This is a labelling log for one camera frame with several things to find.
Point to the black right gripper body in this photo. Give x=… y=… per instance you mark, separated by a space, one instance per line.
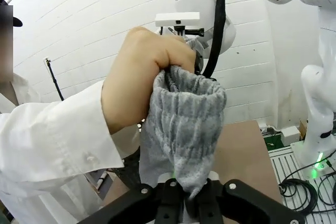
x=198 y=61

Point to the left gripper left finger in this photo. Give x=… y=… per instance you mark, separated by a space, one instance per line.
x=147 y=200

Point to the person's right hand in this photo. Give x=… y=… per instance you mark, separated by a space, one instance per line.
x=141 y=72

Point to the black cap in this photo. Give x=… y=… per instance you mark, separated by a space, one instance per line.
x=17 y=21

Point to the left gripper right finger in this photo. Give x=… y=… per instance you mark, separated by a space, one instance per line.
x=249 y=203

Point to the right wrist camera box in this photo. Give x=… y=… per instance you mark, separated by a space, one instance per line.
x=176 y=19

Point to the black perforated plastic basket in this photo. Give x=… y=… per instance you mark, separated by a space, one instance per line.
x=128 y=169

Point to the black tripod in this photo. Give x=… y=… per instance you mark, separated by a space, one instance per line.
x=53 y=77

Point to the cardboard box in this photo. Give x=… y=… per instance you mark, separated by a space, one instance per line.
x=303 y=129

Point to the white aluminium base plate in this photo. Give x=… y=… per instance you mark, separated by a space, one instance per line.
x=288 y=166

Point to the person's white shirt torso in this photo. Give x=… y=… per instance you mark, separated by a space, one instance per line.
x=39 y=203

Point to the grey training pants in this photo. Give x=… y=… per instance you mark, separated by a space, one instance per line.
x=183 y=119

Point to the white power box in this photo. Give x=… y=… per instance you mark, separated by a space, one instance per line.
x=290 y=133

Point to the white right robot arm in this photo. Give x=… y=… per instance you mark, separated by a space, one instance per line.
x=323 y=90

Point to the person's right forearm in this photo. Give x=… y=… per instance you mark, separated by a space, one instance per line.
x=52 y=142

